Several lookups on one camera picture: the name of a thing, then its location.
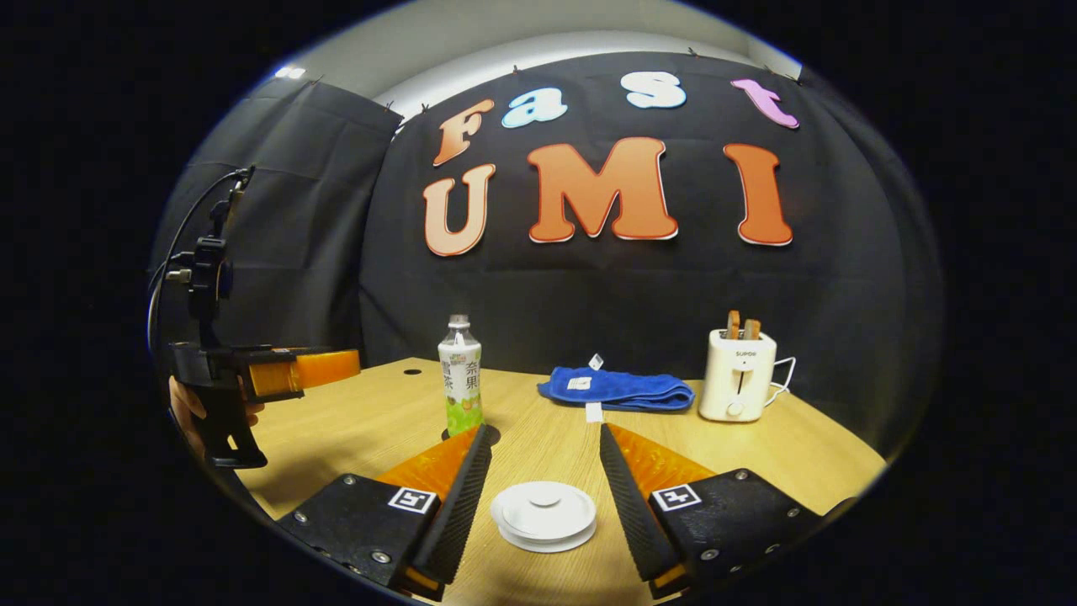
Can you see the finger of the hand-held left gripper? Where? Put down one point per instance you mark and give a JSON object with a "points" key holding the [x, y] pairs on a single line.
{"points": [[324, 369]]}

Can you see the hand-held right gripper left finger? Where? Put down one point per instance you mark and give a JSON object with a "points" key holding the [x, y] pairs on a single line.
{"points": [[458, 505]]}

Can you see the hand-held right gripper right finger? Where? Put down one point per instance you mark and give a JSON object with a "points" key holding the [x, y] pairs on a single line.
{"points": [[627, 505]]}

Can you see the dark round coaster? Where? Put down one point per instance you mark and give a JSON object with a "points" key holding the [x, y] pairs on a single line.
{"points": [[492, 435]]}

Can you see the white teacup lid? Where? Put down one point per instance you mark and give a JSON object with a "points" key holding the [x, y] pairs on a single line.
{"points": [[543, 509]]}

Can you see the clear plastic water bottle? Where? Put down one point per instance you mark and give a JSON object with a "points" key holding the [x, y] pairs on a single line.
{"points": [[461, 379]]}

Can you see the blue folded towel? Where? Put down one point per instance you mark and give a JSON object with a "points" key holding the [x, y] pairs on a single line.
{"points": [[618, 391]]}

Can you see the white toaster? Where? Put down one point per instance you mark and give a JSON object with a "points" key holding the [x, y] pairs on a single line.
{"points": [[736, 379]]}

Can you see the toast slice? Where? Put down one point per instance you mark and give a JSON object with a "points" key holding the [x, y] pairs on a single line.
{"points": [[733, 325], [751, 329]]}

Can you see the black backdrop cloth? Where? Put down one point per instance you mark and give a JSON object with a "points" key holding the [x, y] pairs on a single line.
{"points": [[589, 295]]}

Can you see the ceiling light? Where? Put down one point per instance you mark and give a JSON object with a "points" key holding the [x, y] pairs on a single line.
{"points": [[290, 72]]}

